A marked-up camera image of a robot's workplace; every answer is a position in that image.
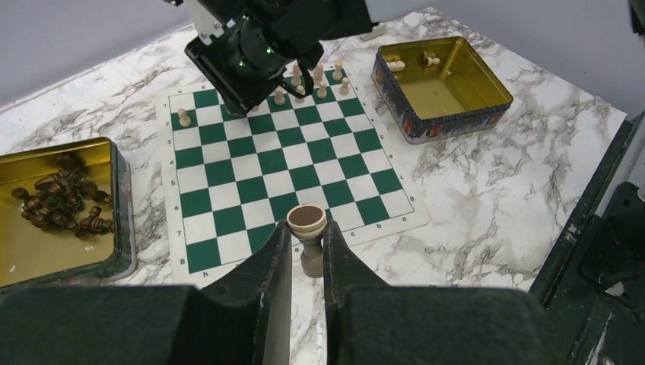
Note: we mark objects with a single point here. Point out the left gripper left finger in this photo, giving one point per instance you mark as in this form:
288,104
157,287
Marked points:
241,318

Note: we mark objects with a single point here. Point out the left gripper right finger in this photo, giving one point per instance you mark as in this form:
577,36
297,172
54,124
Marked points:
371,322

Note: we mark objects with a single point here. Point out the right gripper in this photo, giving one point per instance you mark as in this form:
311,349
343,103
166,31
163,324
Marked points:
245,66

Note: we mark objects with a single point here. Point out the light bishop chess piece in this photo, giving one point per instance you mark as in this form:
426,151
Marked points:
296,75

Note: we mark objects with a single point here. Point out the light pawn chess piece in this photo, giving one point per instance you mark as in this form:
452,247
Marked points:
344,89

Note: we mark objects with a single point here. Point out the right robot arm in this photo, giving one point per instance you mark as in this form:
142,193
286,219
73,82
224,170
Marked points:
298,24

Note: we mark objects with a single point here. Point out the green white chess board mat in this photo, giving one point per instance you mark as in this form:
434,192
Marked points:
229,180

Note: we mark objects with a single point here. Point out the pile of light chess pieces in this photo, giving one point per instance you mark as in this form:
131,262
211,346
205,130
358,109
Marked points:
399,65

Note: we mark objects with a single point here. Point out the gold tin with light pieces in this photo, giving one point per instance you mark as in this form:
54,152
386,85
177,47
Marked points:
459,96

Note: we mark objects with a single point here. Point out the gold tin with dark pieces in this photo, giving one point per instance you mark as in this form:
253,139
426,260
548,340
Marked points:
31,256

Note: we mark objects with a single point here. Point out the pile of dark chess pieces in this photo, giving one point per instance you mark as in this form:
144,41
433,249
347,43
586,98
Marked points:
66,200

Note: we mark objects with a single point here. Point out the beige stapler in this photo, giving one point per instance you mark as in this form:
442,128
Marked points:
374,33

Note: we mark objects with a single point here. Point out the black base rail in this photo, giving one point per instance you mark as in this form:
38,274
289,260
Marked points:
592,282

